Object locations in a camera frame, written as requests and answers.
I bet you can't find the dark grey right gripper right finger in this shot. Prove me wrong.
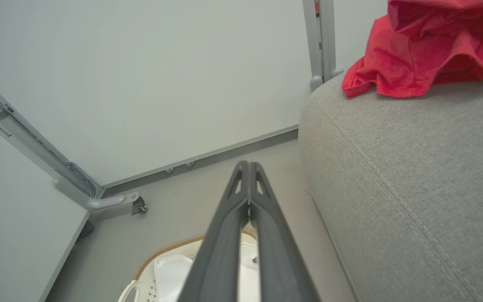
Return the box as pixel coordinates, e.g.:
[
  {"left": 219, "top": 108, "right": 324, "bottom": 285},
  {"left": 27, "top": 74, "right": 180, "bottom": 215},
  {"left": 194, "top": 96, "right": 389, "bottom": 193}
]
[{"left": 249, "top": 161, "right": 320, "bottom": 302}]

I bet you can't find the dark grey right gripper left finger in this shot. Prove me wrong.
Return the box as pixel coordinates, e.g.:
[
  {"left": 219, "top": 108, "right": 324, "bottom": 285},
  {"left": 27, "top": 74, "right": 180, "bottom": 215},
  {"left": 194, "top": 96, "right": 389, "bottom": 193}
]
[{"left": 178, "top": 161, "right": 249, "bottom": 302}]

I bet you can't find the red knit garment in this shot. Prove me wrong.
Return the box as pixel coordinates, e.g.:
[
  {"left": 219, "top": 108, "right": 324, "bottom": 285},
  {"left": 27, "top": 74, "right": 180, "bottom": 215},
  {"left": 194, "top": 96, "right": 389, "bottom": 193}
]
[{"left": 341, "top": 0, "right": 483, "bottom": 99}]

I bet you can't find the white laundry basket woven rim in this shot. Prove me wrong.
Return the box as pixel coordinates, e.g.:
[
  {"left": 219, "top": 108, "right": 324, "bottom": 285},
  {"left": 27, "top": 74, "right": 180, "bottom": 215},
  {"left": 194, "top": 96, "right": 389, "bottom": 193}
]
[{"left": 118, "top": 228, "right": 263, "bottom": 302}]

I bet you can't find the white patterned garment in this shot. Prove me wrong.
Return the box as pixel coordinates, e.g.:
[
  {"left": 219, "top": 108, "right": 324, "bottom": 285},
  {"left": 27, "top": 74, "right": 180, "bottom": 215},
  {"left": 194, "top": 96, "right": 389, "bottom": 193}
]
[{"left": 147, "top": 242, "right": 261, "bottom": 302}]

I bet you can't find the grey fabric sofa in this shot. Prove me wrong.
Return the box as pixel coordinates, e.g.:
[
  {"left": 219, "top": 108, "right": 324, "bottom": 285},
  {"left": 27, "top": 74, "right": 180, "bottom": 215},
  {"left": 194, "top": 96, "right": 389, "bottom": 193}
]
[{"left": 298, "top": 72, "right": 483, "bottom": 302}]

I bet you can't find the grey partition base rail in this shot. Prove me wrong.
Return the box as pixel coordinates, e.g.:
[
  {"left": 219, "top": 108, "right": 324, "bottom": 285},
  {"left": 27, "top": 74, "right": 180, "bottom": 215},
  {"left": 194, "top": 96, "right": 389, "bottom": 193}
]
[{"left": 99, "top": 125, "right": 299, "bottom": 198}]

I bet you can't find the small metal caster bracket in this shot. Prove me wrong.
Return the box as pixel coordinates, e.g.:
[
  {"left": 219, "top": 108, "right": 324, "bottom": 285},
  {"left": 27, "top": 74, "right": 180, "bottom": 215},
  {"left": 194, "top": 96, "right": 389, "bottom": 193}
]
[{"left": 131, "top": 195, "right": 148, "bottom": 216}]

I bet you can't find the grey partition frame with foot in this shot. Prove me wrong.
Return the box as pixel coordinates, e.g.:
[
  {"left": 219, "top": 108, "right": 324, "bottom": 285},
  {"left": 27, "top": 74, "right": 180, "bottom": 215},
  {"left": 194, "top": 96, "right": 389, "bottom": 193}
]
[{"left": 0, "top": 69, "right": 141, "bottom": 223}]

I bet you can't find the grey partition upright post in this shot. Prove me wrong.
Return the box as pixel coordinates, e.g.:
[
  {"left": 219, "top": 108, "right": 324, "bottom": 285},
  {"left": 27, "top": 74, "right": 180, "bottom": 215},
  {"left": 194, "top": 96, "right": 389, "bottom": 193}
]
[{"left": 302, "top": 0, "right": 345, "bottom": 92}]

